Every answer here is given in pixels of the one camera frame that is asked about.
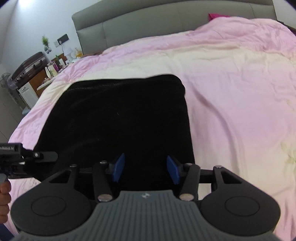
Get black pants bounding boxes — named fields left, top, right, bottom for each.
left=33, top=74, right=195, bottom=200

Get person's left leg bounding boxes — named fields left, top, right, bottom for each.
left=0, top=223, right=15, bottom=241

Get pink floral quilt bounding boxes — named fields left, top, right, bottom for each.
left=7, top=16, right=296, bottom=241

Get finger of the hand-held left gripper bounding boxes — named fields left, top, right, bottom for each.
left=33, top=151, right=59, bottom=163

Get small potted plant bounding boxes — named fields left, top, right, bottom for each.
left=41, top=35, right=51, bottom=54

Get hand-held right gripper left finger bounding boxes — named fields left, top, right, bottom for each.
left=47, top=153, right=125, bottom=202

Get person's left hand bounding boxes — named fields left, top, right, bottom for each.
left=0, top=182, right=11, bottom=224

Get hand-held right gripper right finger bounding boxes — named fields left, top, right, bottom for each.
left=166, top=155, right=242, bottom=202

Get grey padded headboard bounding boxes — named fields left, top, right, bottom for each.
left=72, top=0, right=278, bottom=55

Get white cabinet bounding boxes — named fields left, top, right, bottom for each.
left=18, top=82, right=39, bottom=110

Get standing fan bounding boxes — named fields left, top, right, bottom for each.
left=0, top=72, right=18, bottom=91

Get magenta cloth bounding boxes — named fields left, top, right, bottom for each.
left=209, top=13, right=230, bottom=21

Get dark brown suitcase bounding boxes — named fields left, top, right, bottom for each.
left=11, top=52, right=45, bottom=83

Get wooden nightstand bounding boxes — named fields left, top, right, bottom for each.
left=29, top=53, right=65, bottom=97

